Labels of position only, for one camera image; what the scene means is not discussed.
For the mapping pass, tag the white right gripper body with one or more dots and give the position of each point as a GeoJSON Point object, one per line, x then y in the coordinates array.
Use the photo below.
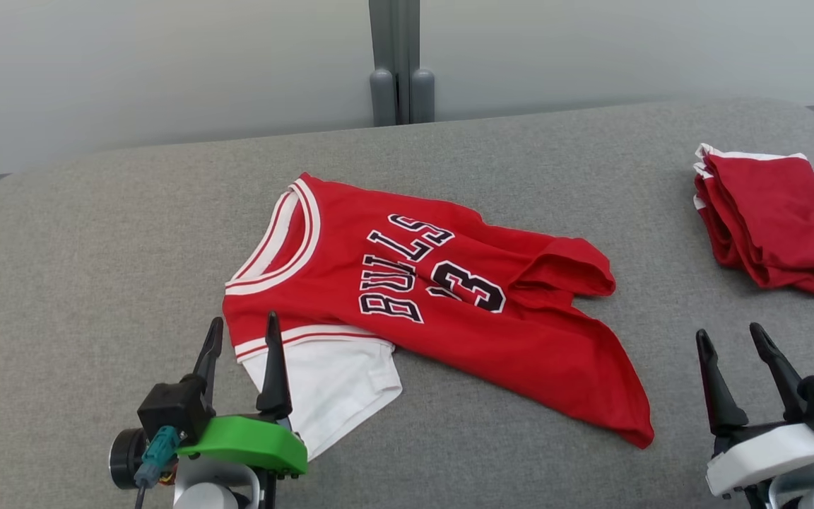
{"type": "Point", "coordinates": [767, 456]}

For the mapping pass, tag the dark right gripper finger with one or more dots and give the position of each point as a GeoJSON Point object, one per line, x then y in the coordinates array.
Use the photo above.
{"type": "Point", "coordinates": [719, 396]}
{"type": "Point", "coordinates": [778, 371]}

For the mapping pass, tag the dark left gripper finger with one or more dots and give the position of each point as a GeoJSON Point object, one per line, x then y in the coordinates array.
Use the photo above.
{"type": "Point", "coordinates": [274, 382]}
{"type": "Point", "coordinates": [210, 350]}

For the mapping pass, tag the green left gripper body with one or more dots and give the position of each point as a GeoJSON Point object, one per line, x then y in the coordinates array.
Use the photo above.
{"type": "Point", "coordinates": [248, 442]}

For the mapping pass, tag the red shorts with white stripe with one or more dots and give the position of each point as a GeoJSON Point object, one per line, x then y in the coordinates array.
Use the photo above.
{"type": "Point", "coordinates": [774, 212]}

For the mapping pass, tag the red Bulls basketball jersey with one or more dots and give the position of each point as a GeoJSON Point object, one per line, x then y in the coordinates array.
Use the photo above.
{"type": "Point", "coordinates": [520, 339]}

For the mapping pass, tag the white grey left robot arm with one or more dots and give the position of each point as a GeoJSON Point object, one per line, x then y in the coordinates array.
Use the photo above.
{"type": "Point", "coordinates": [209, 488]}

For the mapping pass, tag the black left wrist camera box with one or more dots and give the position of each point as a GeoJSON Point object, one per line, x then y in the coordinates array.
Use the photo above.
{"type": "Point", "coordinates": [170, 406]}

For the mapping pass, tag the grey metal partition post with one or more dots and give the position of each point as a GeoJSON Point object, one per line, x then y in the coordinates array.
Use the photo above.
{"type": "Point", "coordinates": [414, 56]}
{"type": "Point", "coordinates": [382, 56]}

